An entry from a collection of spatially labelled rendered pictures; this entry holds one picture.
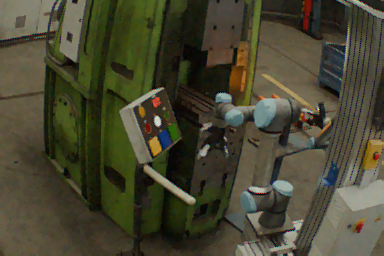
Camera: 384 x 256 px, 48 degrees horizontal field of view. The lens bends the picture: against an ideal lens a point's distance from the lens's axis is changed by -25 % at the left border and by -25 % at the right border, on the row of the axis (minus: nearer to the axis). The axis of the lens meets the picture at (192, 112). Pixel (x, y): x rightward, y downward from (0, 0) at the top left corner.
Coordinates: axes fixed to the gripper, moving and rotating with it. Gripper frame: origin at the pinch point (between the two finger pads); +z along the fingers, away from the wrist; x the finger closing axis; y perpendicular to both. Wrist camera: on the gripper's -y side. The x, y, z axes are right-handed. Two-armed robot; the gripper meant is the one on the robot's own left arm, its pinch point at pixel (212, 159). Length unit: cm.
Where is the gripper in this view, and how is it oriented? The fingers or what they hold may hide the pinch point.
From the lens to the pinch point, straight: 281.7
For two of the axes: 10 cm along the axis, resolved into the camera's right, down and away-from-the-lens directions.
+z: -1.3, 9.1, 3.9
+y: 2.5, 4.1, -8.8
